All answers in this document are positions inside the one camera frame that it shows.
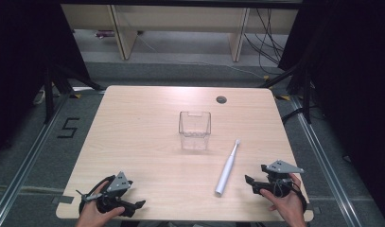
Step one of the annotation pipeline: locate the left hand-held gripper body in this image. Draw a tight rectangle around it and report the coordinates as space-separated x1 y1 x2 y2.
76 170 133 214

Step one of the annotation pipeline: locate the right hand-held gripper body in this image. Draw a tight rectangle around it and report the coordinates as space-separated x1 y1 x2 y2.
259 159 306 199

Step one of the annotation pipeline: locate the white electric toothbrush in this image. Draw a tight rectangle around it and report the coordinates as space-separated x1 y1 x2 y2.
214 138 242 196

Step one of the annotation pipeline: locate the clear square plastic container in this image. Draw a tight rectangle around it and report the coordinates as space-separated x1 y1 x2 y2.
178 111 212 151

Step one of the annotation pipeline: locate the person's left hand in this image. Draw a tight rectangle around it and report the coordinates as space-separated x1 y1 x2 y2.
75 181 127 227

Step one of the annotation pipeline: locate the person's right hand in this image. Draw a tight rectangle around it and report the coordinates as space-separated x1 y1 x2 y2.
259 173 306 227

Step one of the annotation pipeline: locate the black metal stand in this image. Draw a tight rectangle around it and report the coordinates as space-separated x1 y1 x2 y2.
43 61 105 125
259 61 313 125

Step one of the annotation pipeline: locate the black curtain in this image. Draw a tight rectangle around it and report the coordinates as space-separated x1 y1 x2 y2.
277 0 385 218
0 0 91 160

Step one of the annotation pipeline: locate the small purple object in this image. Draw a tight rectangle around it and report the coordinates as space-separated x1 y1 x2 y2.
95 29 116 40

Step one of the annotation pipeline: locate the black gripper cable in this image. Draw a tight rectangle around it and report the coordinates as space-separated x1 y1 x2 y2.
79 175 116 216
292 183 308 213

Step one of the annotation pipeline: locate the aluminium floor rail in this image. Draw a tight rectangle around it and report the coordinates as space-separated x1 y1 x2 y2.
0 94 71 227
289 95 362 227

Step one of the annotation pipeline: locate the bundle of black cables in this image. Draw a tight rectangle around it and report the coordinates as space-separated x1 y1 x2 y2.
242 8 285 76

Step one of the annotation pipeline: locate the thin white cable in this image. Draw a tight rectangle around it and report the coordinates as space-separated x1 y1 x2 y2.
134 30 268 80

